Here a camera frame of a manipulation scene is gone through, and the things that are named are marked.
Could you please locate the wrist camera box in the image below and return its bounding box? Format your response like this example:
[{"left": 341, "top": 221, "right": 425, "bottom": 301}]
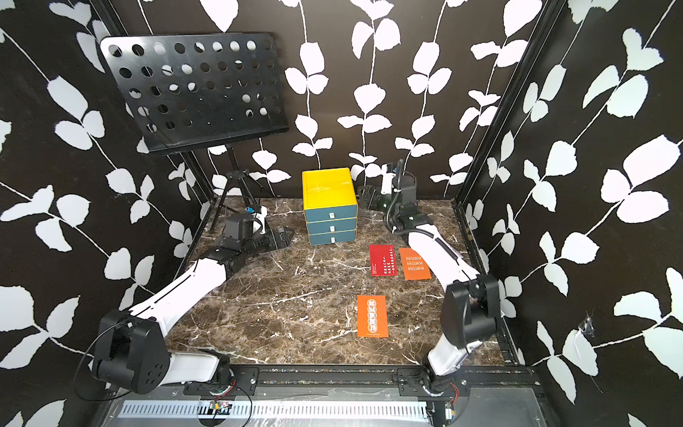
[
  {"left": 392, "top": 172, "right": 417, "bottom": 206},
  {"left": 222, "top": 213, "right": 257, "bottom": 241}
]

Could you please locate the red postcard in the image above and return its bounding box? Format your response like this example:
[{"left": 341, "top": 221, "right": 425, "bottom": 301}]
[{"left": 369, "top": 245, "right": 398, "bottom": 277}]

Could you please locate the yellow teal drawer cabinet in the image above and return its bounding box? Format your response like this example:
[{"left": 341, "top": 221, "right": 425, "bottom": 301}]
[{"left": 302, "top": 167, "right": 359, "bottom": 246}]

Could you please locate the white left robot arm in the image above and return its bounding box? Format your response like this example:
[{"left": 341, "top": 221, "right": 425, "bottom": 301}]
[{"left": 91, "top": 227, "right": 295, "bottom": 395}]

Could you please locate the orange postcard with white pattern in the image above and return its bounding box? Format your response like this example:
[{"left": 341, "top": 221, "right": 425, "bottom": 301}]
[{"left": 357, "top": 295, "right": 389, "bottom": 338}]

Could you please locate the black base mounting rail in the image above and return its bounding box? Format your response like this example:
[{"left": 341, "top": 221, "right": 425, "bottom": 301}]
[{"left": 217, "top": 365, "right": 542, "bottom": 400}]

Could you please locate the black perforated music stand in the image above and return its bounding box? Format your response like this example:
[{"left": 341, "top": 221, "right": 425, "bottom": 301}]
[{"left": 100, "top": 32, "right": 290, "bottom": 233}]

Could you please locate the orange postcard with text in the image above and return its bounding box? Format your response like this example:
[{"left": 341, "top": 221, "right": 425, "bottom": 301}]
[{"left": 399, "top": 247, "right": 431, "bottom": 281}]

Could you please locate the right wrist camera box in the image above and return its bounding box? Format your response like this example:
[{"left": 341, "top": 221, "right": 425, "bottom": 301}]
[{"left": 392, "top": 172, "right": 417, "bottom": 206}]

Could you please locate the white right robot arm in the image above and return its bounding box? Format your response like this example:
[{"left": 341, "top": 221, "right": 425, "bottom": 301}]
[{"left": 358, "top": 186, "right": 501, "bottom": 376}]

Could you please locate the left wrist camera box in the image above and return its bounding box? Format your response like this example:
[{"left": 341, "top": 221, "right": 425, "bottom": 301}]
[{"left": 222, "top": 213, "right": 257, "bottom": 241}]

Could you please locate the white slotted cable duct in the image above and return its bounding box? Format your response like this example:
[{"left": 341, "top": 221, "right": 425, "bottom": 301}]
[{"left": 117, "top": 400, "right": 428, "bottom": 421}]

